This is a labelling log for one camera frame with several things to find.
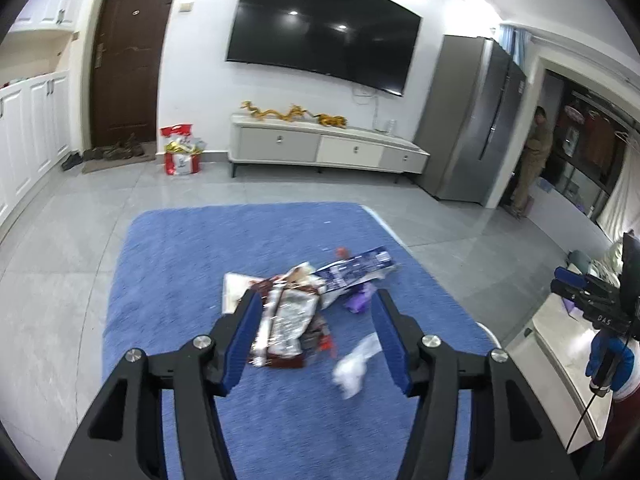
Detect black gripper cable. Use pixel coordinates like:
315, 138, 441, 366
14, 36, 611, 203
566, 387, 601, 453

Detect white tissue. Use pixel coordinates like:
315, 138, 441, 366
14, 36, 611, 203
332, 334, 383, 401

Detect blue fluffy rug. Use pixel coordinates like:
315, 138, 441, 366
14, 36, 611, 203
102, 201, 503, 480

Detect blue white snack wrapper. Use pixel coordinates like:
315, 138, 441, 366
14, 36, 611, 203
312, 246, 399, 308

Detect brown entrance door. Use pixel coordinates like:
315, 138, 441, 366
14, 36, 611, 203
90, 0, 186, 148

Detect hanging brown clothes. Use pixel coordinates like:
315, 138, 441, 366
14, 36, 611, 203
581, 114, 617, 173

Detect grey cushion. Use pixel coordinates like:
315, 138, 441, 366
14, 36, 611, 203
565, 250, 592, 274

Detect golden dragon ornament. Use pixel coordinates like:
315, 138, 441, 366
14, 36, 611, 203
241, 101, 274, 122
276, 105, 309, 124

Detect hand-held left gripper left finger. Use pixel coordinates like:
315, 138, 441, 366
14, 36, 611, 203
54, 290, 264, 480

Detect television cable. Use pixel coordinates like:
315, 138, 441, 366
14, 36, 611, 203
351, 85, 382, 129

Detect brown doormat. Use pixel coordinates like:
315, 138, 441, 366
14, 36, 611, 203
81, 142, 156, 175

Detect silver snack wrapper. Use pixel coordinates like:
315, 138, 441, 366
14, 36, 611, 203
248, 280, 322, 368

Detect brown white snack wrapper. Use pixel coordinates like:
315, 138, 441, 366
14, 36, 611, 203
271, 261, 321, 292

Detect person's right hand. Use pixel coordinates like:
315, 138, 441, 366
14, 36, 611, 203
585, 332, 640, 401

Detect clear plastic bag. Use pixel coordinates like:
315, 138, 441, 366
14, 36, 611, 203
222, 272, 264, 313

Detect grey refrigerator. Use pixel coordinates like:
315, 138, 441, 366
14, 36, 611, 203
414, 35, 527, 207

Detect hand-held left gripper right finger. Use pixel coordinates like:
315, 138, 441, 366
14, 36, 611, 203
372, 287, 583, 480

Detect blue curtain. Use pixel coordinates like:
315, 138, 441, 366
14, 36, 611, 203
500, 24, 531, 68

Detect white wall cabinets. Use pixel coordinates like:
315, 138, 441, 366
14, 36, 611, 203
0, 0, 83, 223

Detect white grey television cabinet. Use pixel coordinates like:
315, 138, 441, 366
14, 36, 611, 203
228, 112, 431, 186

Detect white low table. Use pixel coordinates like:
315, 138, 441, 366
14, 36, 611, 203
505, 290, 617, 456

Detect purple candy wrapper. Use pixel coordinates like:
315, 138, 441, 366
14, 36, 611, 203
347, 282, 377, 314

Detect red white gift bag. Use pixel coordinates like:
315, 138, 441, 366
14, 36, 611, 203
160, 124, 206, 177

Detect white curtain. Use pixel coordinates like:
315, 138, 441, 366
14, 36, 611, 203
596, 150, 640, 247

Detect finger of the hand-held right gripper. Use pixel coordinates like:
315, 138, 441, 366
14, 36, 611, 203
554, 267, 601, 288
550, 281, 587, 306

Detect black wall television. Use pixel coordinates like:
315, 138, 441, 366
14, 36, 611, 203
226, 0, 422, 97

